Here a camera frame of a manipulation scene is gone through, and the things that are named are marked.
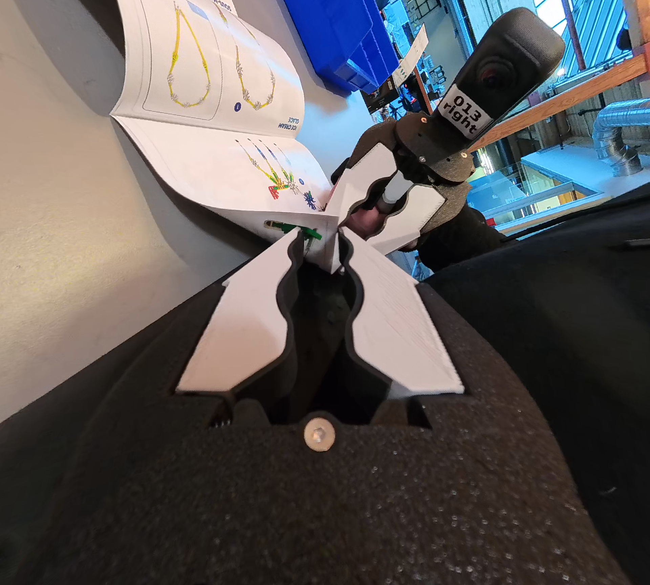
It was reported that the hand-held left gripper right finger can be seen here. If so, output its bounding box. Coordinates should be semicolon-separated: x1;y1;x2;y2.
337;229;465;401

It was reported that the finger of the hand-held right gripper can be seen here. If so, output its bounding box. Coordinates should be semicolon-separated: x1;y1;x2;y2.
325;142;398;228
365;184;449;255

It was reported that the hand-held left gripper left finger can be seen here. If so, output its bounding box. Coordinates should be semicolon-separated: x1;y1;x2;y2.
175;228;305;399

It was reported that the blue plastic bin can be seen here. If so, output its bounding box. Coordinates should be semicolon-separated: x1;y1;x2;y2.
254;0;400;99

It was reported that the toy instruction booklet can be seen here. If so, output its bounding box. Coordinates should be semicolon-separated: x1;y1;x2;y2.
84;0;342;275

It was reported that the person's right forearm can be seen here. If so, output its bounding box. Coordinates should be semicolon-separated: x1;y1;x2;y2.
416;206;508;272

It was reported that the person's right hand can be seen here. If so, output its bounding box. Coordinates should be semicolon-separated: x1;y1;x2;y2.
345;206;387;240

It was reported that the standing paper sheet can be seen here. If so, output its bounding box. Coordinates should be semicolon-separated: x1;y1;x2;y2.
390;23;430;88

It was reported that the person's black-clothed torso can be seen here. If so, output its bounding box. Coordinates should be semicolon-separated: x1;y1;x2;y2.
421;189;650;585

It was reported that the wooden post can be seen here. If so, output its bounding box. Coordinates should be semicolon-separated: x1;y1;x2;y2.
470;53;650;154

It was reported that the metal air duct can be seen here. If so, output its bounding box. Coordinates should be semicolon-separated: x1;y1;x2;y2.
593;99;650;178

